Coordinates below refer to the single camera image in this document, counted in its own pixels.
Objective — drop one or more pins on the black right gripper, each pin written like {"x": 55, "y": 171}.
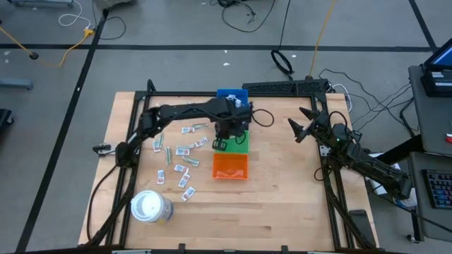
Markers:
{"x": 320, "y": 126}

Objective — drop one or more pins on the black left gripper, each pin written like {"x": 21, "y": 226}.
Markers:
{"x": 231, "y": 127}

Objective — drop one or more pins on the white dark-print packet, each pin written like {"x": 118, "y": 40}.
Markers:
{"x": 231, "y": 96}
{"x": 238, "y": 102}

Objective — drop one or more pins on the green-print adhesive bandage wrapper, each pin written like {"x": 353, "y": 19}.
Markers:
{"x": 168, "y": 155}
{"x": 191, "y": 161}
{"x": 161, "y": 140}
{"x": 201, "y": 125}
{"x": 186, "y": 146}

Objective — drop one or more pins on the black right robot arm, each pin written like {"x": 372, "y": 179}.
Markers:
{"x": 370, "y": 166}

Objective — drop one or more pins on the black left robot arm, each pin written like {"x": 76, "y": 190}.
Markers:
{"x": 183, "y": 111}

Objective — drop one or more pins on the green plastic basket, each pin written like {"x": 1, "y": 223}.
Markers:
{"x": 234, "y": 148}

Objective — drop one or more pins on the white red-print packet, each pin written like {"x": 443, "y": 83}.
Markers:
{"x": 188, "y": 193}
{"x": 188, "y": 130}
{"x": 181, "y": 168}
{"x": 155, "y": 146}
{"x": 161, "y": 176}
{"x": 201, "y": 141}
{"x": 183, "y": 151}
{"x": 184, "y": 180}

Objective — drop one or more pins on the blue plastic basket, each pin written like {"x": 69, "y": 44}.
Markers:
{"x": 222, "y": 92}

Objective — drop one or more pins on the orange plastic basket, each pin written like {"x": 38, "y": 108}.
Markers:
{"x": 229, "y": 167}

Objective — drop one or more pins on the black desk beam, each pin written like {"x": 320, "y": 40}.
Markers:
{"x": 406, "y": 148}

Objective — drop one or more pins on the black flat pad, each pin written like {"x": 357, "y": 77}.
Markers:
{"x": 362, "y": 225}

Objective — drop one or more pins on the grey desk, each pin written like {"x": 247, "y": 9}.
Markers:
{"x": 429, "y": 120}

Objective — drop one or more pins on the yellow-label wipes canister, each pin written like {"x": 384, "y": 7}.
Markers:
{"x": 409, "y": 204}

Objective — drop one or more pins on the black labelled device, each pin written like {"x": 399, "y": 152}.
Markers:
{"x": 438, "y": 83}

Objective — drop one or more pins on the small red object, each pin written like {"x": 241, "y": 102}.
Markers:
{"x": 449, "y": 138}

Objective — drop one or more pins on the black keyboard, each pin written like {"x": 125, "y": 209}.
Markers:
{"x": 439, "y": 188}

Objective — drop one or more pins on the black laptop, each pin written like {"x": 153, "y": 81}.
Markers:
{"x": 441, "y": 58}

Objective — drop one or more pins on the grey cart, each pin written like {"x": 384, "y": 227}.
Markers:
{"x": 434, "y": 222}

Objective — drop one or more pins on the round black floor plug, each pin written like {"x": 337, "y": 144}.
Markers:
{"x": 34, "y": 55}

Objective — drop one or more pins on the long grey floor bar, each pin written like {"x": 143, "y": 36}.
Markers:
{"x": 42, "y": 3}

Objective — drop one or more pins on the black chair base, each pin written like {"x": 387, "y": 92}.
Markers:
{"x": 4, "y": 120}

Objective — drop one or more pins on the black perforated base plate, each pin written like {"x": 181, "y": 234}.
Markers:
{"x": 286, "y": 86}

